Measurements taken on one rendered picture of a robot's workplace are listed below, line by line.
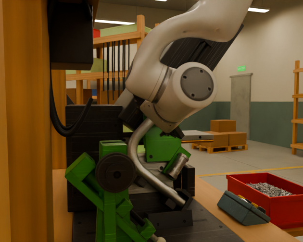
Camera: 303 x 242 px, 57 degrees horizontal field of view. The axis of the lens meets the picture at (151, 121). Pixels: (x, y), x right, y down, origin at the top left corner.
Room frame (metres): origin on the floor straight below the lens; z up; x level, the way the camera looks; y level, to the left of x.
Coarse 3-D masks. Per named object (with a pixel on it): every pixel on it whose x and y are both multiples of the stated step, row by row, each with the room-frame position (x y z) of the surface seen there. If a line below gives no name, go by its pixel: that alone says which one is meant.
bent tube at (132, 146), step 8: (144, 120) 0.84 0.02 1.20; (144, 128) 0.82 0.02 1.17; (136, 136) 0.80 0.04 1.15; (128, 144) 0.80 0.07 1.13; (136, 144) 0.80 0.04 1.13; (128, 152) 0.79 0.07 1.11; (136, 152) 0.80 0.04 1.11; (136, 160) 0.79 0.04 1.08; (136, 168) 0.78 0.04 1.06; (144, 168) 0.79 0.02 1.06; (144, 176) 0.78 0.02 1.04; (152, 176) 0.79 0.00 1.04; (152, 184) 0.78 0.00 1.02; (160, 184) 0.78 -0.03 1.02; (160, 192) 0.79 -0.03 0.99; (168, 192) 0.78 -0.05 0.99; (176, 192) 0.79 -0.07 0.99; (176, 200) 0.78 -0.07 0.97; (184, 200) 0.79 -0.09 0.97
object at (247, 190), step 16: (240, 176) 1.26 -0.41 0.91; (256, 176) 1.27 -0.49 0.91; (272, 176) 1.25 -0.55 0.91; (240, 192) 1.13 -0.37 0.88; (256, 192) 1.02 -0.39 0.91; (272, 192) 1.10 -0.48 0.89; (288, 192) 1.11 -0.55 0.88; (272, 208) 0.95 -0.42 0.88; (288, 208) 0.97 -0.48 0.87; (288, 224) 0.96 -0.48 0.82
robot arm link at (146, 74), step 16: (208, 0) 0.51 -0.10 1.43; (224, 0) 0.50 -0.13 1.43; (240, 0) 0.50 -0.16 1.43; (176, 16) 0.51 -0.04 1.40; (192, 16) 0.50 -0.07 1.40; (208, 16) 0.50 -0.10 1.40; (224, 16) 0.50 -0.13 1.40; (240, 16) 0.51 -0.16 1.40; (160, 32) 0.50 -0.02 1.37; (176, 32) 0.50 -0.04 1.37; (192, 32) 0.51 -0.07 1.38; (208, 32) 0.51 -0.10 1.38; (224, 32) 0.51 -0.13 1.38; (144, 48) 0.50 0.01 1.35; (160, 48) 0.50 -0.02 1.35; (144, 64) 0.50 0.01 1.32; (160, 64) 0.52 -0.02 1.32; (128, 80) 0.51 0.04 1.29; (144, 80) 0.50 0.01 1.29; (160, 80) 0.50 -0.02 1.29; (144, 96) 0.52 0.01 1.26
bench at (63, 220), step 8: (56, 176) 1.37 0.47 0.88; (56, 184) 1.23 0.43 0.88; (64, 184) 1.23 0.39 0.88; (56, 192) 1.13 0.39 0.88; (64, 192) 1.13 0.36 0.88; (56, 200) 1.03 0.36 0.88; (64, 200) 1.03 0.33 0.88; (56, 208) 0.95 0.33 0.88; (64, 208) 0.95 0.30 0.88; (56, 216) 0.89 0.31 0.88; (64, 216) 0.89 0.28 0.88; (72, 216) 0.89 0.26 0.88; (56, 224) 0.82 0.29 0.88; (64, 224) 0.82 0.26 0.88; (72, 224) 0.83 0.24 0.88; (56, 232) 0.77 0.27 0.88; (64, 232) 0.77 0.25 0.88; (72, 232) 0.77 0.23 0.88; (56, 240) 0.73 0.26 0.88; (64, 240) 0.73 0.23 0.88; (72, 240) 0.73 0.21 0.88
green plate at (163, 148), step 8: (152, 128) 0.86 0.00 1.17; (144, 136) 0.86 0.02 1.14; (152, 136) 0.85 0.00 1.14; (160, 136) 0.86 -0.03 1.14; (168, 136) 0.86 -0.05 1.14; (144, 144) 0.91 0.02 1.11; (152, 144) 0.85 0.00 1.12; (160, 144) 0.85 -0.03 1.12; (168, 144) 0.86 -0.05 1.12; (176, 144) 0.86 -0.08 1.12; (152, 152) 0.84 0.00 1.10; (160, 152) 0.85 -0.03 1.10; (168, 152) 0.85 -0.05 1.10; (152, 160) 0.83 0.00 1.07; (160, 160) 0.84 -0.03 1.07; (168, 160) 0.85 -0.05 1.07
